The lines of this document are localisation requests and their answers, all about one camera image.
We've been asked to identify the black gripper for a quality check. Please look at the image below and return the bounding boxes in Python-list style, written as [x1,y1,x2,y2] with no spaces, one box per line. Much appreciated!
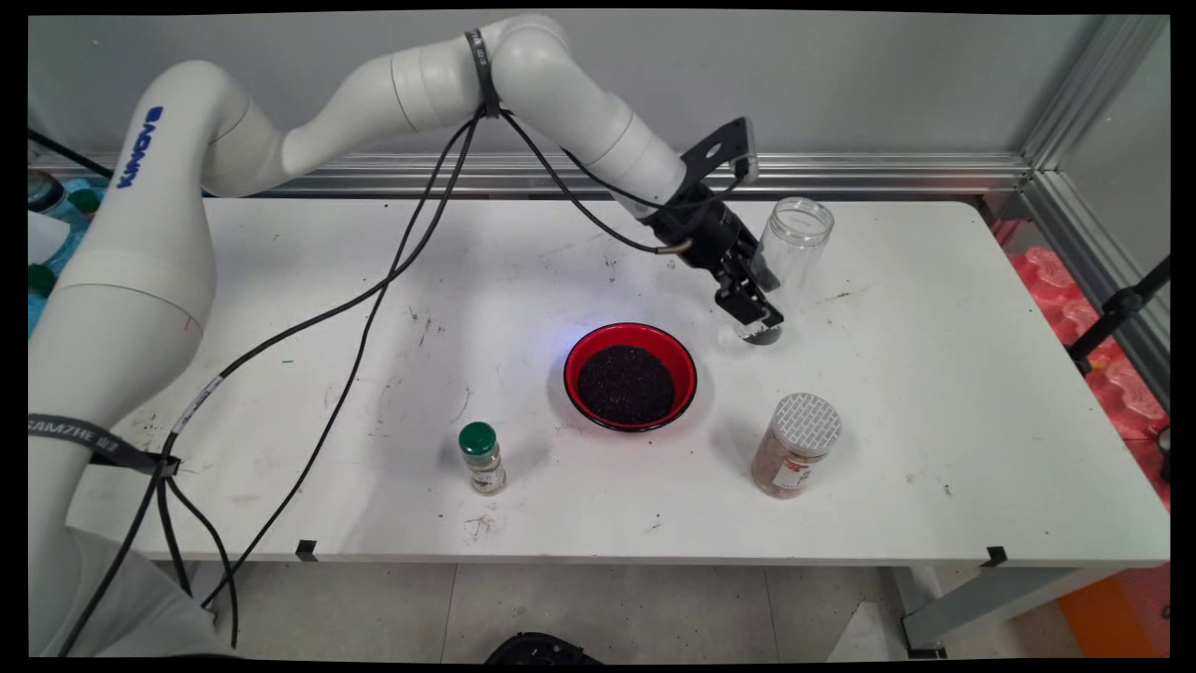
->
[643,192,785,331]

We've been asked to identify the tall clear plastic jar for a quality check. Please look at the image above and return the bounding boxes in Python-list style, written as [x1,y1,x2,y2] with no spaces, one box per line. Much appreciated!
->
[738,196,835,347]

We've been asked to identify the black seeds heap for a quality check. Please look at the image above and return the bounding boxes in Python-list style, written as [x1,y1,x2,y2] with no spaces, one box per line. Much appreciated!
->
[576,345,676,426]

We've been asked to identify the brown spice jar white lid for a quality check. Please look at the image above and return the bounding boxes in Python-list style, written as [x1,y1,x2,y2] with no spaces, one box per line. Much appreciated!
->
[750,393,843,500]

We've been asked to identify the red bowl with black rim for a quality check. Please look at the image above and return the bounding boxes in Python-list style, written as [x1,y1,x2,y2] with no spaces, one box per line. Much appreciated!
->
[563,322,699,433]

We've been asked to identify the small spice bottle green cap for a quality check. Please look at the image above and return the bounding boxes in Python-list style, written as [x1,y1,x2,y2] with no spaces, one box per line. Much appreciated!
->
[458,422,508,495]

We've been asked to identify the red plastic bags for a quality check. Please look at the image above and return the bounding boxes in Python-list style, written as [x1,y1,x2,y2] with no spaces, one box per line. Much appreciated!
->
[990,220,1171,510]

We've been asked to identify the grey table leg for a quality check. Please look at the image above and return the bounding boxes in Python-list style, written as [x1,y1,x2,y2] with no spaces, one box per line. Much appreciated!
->
[892,564,1122,658]
[182,561,227,625]

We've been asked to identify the black chair base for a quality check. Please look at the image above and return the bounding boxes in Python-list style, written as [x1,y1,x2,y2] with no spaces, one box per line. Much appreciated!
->
[486,633,604,666]

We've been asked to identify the orange box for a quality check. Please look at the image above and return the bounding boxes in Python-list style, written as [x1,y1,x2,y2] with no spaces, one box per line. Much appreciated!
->
[1056,564,1171,658]

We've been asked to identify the blue cloth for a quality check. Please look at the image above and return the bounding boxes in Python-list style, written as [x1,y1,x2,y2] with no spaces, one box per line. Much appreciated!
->
[28,178,109,335]

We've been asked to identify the dark lidded jar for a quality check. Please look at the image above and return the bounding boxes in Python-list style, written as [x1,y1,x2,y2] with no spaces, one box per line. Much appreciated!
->
[28,168,66,216]

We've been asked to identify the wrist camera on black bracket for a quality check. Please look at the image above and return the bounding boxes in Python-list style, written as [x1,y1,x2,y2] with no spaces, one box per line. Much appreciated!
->
[680,117,760,202]

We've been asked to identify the aluminium frame rail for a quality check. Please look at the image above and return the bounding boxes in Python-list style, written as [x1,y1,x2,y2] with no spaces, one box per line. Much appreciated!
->
[1023,171,1171,408]
[28,152,1033,200]

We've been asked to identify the black velcro cable strap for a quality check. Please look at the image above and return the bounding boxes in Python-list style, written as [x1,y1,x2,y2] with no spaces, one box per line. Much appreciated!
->
[463,28,502,119]
[28,414,180,479]

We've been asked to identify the aluminium frame post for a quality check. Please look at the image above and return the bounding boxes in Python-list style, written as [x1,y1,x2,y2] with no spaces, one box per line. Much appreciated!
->
[1018,14,1171,174]

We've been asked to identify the plain black cable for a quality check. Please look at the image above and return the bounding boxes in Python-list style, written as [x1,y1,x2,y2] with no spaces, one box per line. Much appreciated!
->
[154,107,697,646]

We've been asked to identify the black cable with white label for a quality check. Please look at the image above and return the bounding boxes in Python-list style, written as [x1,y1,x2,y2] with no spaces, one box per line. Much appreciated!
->
[56,107,491,655]

